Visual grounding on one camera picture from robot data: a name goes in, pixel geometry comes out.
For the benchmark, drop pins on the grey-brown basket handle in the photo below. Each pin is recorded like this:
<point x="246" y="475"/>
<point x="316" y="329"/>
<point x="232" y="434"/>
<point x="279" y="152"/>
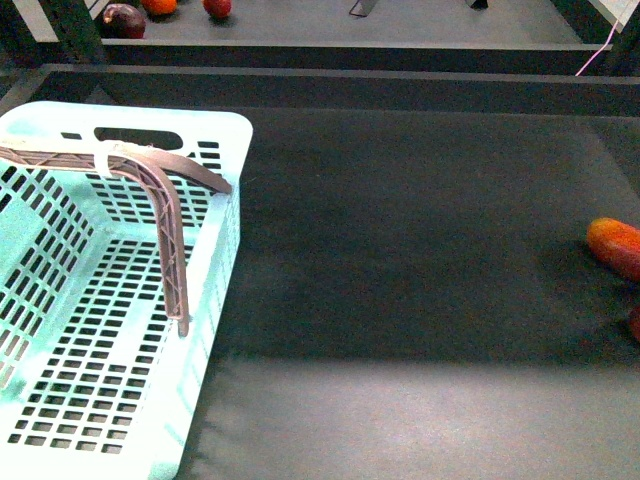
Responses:
<point x="150" y="172"/>

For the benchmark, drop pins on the small red apple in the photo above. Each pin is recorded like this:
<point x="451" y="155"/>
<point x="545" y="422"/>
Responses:
<point x="217" y="9"/>

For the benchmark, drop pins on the red orange mango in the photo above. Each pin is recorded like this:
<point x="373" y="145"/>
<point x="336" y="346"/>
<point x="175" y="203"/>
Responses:
<point x="616" y="244"/>

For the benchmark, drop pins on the orange fruit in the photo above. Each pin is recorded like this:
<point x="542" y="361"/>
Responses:
<point x="159" y="7"/>

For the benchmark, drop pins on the white zip tie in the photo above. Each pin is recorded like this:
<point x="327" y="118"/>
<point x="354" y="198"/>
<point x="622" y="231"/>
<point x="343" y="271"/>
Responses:
<point x="113" y="148"/>

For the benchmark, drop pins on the light blue plastic basket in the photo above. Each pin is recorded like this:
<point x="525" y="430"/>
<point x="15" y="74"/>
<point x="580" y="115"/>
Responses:
<point x="96" y="382"/>

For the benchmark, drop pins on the dark purple fruit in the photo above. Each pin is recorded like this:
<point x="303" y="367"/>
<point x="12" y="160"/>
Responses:
<point x="123" y="21"/>

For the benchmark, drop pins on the red yellow apple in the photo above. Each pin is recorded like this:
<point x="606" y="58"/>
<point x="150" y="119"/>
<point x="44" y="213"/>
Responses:
<point x="634" y="323"/>

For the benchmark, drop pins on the grey shelf divider left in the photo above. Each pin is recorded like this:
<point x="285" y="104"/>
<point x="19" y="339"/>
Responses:
<point x="362" y="8"/>

